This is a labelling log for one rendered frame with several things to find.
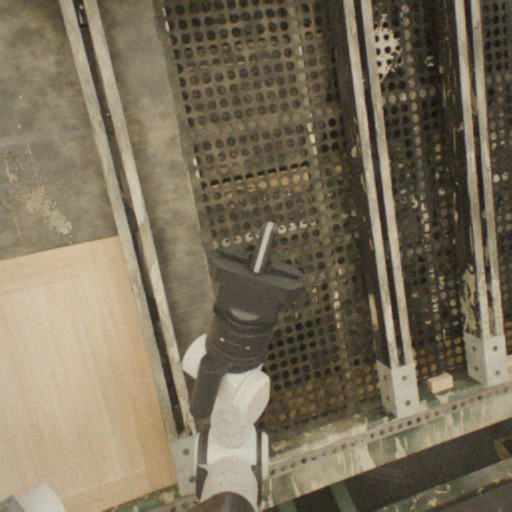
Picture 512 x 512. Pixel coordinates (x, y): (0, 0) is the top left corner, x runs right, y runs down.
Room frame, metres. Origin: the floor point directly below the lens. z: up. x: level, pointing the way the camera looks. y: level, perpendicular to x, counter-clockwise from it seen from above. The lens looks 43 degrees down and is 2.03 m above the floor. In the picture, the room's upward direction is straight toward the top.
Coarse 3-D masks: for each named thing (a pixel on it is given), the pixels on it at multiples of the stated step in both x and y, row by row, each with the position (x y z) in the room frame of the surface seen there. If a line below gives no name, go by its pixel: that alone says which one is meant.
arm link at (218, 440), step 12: (216, 420) 0.40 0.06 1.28; (204, 432) 0.44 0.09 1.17; (216, 432) 0.41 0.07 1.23; (228, 432) 0.40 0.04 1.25; (240, 432) 0.40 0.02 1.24; (252, 432) 0.44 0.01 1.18; (204, 444) 0.42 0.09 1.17; (216, 444) 0.42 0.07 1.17; (228, 444) 0.40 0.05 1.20; (240, 444) 0.41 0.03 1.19; (252, 444) 0.42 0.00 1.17; (204, 456) 0.40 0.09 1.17; (216, 456) 0.40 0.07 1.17; (240, 456) 0.40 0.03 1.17; (252, 456) 0.40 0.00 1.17
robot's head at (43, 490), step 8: (40, 488) 0.24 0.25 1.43; (48, 488) 0.24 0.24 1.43; (24, 496) 0.23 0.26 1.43; (32, 496) 0.23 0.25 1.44; (40, 496) 0.23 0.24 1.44; (48, 496) 0.23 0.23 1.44; (56, 496) 0.23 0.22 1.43; (24, 504) 0.22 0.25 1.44; (32, 504) 0.22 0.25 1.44; (40, 504) 0.22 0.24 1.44; (48, 504) 0.22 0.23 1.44; (56, 504) 0.22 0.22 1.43
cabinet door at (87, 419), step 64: (64, 256) 0.70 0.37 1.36; (0, 320) 0.61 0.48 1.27; (64, 320) 0.63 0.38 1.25; (128, 320) 0.65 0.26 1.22; (0, 384) 0.54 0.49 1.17; (64, 384) 0.56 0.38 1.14; (128, 384) 0.58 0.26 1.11; (0, 448) 0.47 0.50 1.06; (64, 448) 0.48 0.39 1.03; (128, 448) 0.50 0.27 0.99
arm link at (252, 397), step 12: (252, 372) 0.40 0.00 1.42; (252, 384) 0.38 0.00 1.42; (264, 384) 0.39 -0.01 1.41; (240, 396) 0.37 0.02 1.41; (252, 396) 0.37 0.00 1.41; (264, 396) 0.39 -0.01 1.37; (216, 408) 0.41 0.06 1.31; (228, 408) 0.41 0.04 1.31; (240, 408) 0.36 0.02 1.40; (252, 408) 0.37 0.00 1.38; (264, 408) 0.40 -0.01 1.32; (228, 420) 0.38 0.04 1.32; (240, 420) 0.36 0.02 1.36; (252, 420) 0.38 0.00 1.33
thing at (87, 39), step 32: (64, 0) 0.92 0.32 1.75; (96, 32) 0.90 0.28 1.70; (96, 64) 0.91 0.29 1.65; (96, 96) 0.84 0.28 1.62; (96, 128) 0.81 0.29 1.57; (128, 160) 0.79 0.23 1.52; (128, 192) 0.79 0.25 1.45; (128, 224) 0.73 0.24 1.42; (128, 256) 0.69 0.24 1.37; (160, 288) 0.67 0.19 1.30; (160, 320) 0.63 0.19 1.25; (160, 352) 0.62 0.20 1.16; (160, 384) 0.56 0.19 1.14; (192, 416) 0.53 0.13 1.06; (192, 448) 0.49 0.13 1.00; (192, 480) 0.45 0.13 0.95
